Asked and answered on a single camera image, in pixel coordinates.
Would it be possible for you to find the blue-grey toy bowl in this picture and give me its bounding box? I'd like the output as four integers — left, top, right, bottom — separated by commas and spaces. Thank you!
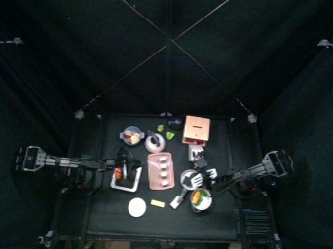
119, 125, 146, 147

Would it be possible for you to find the pink rectangular plate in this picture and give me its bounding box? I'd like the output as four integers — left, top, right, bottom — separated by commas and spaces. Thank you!
146, 151, 176, 191

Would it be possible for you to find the grey toy pot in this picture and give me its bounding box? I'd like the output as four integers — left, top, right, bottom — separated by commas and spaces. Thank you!
188, 188, 214, 213

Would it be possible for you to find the printed label sheet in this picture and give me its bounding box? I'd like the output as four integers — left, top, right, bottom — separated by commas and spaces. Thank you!
240, 208, 273, 237

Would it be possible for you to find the grey toy frying pan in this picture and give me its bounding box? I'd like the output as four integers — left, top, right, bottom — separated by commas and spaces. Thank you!
168, 168, 206, 210

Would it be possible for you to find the yellow cheese slice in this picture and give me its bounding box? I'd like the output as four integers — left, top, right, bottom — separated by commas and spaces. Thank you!
150, 199, 167, 209

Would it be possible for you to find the wooden box with red base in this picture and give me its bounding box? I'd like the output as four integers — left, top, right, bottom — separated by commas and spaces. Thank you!
180, 114, 212, 147

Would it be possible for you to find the pink toy teapot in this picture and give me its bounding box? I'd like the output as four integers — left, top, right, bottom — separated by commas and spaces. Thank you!
143, 130, 167, 154

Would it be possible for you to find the black round lid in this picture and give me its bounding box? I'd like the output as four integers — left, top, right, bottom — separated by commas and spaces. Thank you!
166, 118, 184, 131

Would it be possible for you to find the white slotted spatula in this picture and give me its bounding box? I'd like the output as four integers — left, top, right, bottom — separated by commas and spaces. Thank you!
186, 172, 206, 188

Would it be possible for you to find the white and black toy appliance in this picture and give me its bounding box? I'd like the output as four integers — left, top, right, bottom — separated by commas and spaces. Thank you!
186, 144, 210, 169

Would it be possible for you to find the white square tray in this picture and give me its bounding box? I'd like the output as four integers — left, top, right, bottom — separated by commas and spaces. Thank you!
109, 165, 143, 193

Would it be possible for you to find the white round disc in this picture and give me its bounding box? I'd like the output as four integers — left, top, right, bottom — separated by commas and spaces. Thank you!
125, 197, 148, 219

